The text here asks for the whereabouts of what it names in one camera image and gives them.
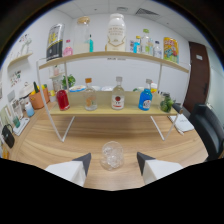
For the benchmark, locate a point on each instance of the clear bottle red label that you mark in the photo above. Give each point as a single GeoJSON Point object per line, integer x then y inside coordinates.
{"type": "Point", "coordinates": [118, 100]}

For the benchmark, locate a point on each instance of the white milk bottle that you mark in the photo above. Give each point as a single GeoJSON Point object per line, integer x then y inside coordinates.
{"type": "Point", "coordinates": [116, 33]}

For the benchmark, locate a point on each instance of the white yellow lidded cup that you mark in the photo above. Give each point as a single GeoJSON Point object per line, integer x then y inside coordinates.
{"type": "Point", "coordinates": [153, 88]}

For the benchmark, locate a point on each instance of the small clear bottle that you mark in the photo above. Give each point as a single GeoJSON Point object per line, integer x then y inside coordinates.
{"type": "Point", "coordinates": [157, 50]}

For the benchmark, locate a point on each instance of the green potted plant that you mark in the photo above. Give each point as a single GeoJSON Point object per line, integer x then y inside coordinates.
{"type": "Point", "coordinates": [69, 81]}

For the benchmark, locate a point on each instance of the two-tier wooden shelf rack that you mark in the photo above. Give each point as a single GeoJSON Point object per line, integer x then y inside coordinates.
{"type": "Point", "coordinates": [104, 112]}

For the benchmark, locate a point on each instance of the black chair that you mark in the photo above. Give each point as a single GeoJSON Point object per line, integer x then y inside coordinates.
{"type": "Point", "coordinates": [208, 130]}

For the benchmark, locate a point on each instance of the dark wooden muddler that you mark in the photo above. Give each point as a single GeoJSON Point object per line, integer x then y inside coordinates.
{"type": "Point", "coordinates": [178, 108]}

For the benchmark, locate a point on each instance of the red liquid glass bottle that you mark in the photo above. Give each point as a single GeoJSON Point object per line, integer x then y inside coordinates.
{"type": "Point", "coordinates": [62, 100]}

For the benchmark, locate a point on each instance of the tall clear green-capped bottle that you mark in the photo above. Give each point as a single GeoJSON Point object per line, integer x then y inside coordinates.
{"type": "Point", "coordinates": [145, 42]}

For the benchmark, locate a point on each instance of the black kettle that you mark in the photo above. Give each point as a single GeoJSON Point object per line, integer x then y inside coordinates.
{"type": "Point", "coordinates": [8, 136]}

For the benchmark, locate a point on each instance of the green cup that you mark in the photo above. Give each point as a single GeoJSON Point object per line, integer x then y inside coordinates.
{"type": "Point", "coordinates": [16, 122]}

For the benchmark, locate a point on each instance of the blue liquid glass bottle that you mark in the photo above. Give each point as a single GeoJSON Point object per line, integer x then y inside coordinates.
{"type": "Point", "coordinates": [145, 100]}

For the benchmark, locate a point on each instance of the clear glass with ice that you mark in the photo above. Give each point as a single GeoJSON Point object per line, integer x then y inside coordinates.
{"type": "Point", "coordinates": [112, 156]}

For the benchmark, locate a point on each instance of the wooden wall shelf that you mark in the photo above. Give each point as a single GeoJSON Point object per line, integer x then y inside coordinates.
{"type": "Point", "coordinates": [20, 58]}

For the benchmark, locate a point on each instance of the small teal bottle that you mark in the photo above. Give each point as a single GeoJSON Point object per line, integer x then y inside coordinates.
{"type": "Point", "coordinates": [91, 45]}

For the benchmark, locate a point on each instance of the small blue bottle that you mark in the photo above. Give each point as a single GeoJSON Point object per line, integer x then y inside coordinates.
{"type": "Point", "coordinates": [137, 46]}

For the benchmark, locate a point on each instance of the small pink bottle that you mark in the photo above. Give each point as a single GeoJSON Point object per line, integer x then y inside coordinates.
{"type": "Point", "coordinates": [68, 50]}

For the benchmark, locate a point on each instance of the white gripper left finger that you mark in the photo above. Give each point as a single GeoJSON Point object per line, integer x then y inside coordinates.
{"type": "Point", "coordinates": [66, 170]}

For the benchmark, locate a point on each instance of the glass of green limes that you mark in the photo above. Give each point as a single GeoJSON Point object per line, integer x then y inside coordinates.
{"type": "Point", "coordinates": [166, 104]}

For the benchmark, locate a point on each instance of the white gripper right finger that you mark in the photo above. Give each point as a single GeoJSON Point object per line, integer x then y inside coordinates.
{"type": "Point", "coordinates": [160, 168]}

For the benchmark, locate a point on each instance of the blue white cup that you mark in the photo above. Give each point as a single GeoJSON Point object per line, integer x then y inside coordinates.
{"type": "Point", "coordinates": [29, 110]}

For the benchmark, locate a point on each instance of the white tray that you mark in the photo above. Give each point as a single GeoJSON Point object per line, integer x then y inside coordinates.
{"type": "Point", "coordinates": [22, 126]}

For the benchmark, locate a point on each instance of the brown door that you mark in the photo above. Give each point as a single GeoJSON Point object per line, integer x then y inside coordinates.
{"type": "Point", "coordinates": [198, 76]}

